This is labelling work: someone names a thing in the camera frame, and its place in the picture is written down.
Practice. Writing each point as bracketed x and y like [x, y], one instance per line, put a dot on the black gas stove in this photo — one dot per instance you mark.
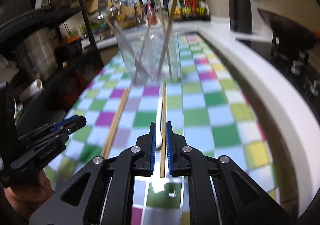
[305, 79]

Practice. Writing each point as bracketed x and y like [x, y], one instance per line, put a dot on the person's left hand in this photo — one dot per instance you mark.
[26, 199]

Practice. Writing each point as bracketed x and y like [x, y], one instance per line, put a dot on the chrome sink faucet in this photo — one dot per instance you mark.
[127, 8]

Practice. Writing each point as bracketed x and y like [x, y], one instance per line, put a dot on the wooden chopstick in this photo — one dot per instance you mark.
[163, 131]
[114, 125]

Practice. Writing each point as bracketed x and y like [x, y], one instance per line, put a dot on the metal fork in holder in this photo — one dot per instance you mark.
[126, 42]

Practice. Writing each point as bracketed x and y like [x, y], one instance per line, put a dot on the clear plastic utensil holder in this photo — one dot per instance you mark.
[151, 55]

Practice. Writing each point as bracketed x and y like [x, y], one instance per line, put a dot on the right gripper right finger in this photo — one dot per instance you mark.
[220, 192]

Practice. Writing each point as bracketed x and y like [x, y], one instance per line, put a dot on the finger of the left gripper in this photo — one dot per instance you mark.
[68, 126]

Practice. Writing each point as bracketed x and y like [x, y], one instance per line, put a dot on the black electric kettle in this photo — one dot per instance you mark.
[240, 14]

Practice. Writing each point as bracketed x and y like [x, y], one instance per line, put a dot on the black spice rack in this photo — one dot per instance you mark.
[190, 10]

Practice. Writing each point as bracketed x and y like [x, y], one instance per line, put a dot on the black wok wooden handle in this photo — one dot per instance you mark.
[287, 29]

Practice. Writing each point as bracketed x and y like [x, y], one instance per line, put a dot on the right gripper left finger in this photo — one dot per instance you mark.
[102, 191]

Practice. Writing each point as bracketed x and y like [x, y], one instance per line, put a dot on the red dish soap bottle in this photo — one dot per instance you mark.
[150, 13]

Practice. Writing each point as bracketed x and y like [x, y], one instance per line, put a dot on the checkered table mat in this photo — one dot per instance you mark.
[206, 106]

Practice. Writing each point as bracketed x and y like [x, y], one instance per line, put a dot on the white paper roll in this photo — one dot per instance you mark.
[32, 90]

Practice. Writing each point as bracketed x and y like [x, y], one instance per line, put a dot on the black shelf rack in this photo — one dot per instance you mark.
[61, 91]

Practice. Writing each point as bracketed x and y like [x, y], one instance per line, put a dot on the white ceramic spoon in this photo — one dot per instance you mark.
[158, 124]

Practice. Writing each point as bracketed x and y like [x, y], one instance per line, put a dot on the yellow cooking oil bottle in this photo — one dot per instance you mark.
[177, 10]

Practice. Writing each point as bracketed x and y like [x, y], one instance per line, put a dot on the stainless steel pot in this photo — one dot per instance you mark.
[36, 55]

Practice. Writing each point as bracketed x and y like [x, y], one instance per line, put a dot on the orange lidded black pot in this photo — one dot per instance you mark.
[67, 50]

